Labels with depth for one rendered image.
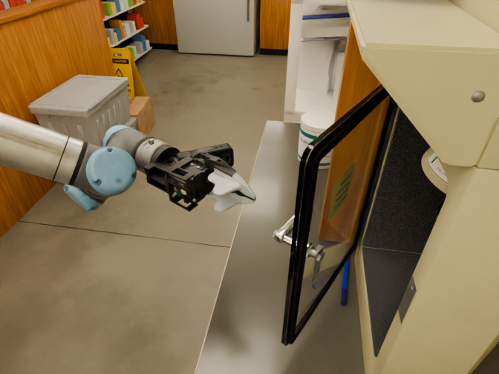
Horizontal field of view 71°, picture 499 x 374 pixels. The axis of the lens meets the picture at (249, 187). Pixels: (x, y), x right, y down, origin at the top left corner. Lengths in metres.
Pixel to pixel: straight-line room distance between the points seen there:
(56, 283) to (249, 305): 1.62
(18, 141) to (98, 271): 1.67
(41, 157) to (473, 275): 0.58
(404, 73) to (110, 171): 0.44
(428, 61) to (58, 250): 2.31
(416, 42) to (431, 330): 0.36
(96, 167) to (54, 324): 1.57
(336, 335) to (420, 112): 0.53
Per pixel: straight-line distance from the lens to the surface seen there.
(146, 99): 3.45
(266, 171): 1.13
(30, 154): 0.60
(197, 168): 0.63
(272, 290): 0.80
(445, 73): 0.31
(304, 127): 1.12
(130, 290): 2.07
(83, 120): 2.48
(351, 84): 0.70
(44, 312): 2.16
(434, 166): 0.51
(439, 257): 0.43
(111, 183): 0.58
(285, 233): 0.54
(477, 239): 0.42
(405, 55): 0.30
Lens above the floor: 1.58
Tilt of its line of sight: 37 degrees down
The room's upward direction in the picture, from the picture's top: straight up
